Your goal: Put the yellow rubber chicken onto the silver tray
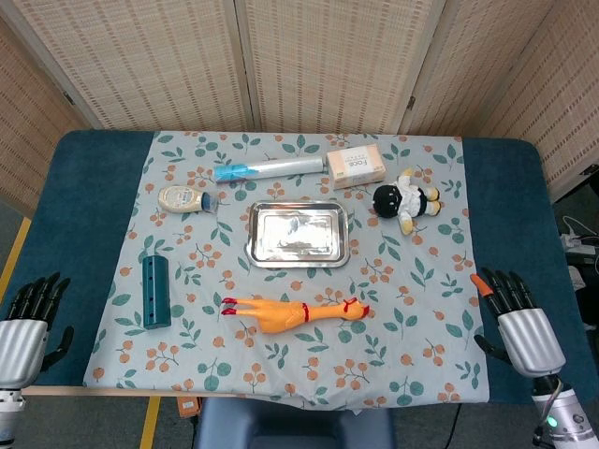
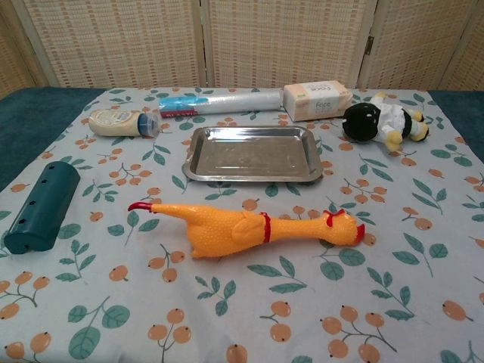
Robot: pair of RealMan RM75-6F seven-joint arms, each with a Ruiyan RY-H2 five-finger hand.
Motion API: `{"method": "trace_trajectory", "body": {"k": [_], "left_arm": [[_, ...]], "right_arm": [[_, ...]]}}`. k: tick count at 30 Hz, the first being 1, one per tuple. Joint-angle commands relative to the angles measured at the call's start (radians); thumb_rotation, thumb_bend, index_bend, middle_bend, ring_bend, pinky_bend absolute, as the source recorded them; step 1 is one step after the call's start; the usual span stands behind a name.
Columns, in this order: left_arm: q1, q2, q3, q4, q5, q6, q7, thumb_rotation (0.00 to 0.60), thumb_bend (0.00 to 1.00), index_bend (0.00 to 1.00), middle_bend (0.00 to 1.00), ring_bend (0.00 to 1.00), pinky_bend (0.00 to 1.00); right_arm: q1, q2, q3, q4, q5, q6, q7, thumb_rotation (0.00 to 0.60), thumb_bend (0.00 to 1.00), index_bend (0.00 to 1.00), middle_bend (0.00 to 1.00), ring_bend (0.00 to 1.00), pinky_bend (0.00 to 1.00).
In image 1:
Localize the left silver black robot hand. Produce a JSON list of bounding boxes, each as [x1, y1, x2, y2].
[[0, 271, 75, 390]]

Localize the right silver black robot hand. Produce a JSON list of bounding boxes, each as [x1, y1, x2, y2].
[[470, 267, 567, 378]]

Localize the orange rubber chicken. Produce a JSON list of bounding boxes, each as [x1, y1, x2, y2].
[[220, 297, 371, 335]]

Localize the mayonnaise squeeze bottle blue cap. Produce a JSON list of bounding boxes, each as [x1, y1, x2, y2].
[[157, 185, 220, 215]]

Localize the rectangular metal tray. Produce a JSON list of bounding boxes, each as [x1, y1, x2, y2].
[[244, 199, 352, 269]]

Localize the black equipment box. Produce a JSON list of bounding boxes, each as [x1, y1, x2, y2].
[[565, 252, 599, 294]]

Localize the white power strip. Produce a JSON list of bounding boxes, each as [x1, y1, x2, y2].
[[560, 232, 598, 256]]

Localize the teal rectangular block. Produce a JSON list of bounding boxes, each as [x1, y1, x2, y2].
[[141, 254, 171, 331]]

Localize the dark blue table cover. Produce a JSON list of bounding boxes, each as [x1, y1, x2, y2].
[[0, 129, 599, 408]]

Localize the small orange box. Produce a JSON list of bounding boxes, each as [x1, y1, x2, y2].
[[176, 396, 202, 420]]

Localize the black headed plush doll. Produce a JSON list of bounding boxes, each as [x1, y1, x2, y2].
[[372, 167, 445, 236]]

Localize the floral leaf print tablecloth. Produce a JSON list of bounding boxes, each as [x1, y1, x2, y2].
[[82, 130, 491, 412]]

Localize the beige tissue pack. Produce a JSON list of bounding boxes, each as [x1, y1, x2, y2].
[[325, 143, 387, 191]]

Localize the blue padded chair seat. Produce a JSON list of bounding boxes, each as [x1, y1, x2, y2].
[[194, 397, 397, 449]]

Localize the woven folding screen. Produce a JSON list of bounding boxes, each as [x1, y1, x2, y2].
[[0, 0, 599, 221]]

